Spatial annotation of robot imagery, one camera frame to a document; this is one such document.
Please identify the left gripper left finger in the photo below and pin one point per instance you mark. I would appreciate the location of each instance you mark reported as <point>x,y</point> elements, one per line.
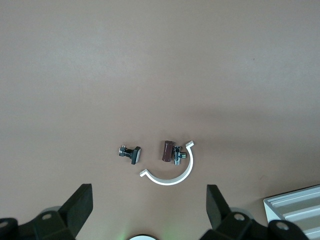
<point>75,212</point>

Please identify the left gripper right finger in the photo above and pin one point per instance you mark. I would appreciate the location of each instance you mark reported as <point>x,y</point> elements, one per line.
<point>220,215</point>

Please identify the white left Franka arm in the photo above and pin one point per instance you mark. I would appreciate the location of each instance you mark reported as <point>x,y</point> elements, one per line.
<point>143,238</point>

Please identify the white drawer cabinet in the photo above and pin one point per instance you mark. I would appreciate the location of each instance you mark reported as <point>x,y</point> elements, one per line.
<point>295,212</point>

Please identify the black square push switch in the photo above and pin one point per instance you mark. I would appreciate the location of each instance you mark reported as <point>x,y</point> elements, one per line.
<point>135,155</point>

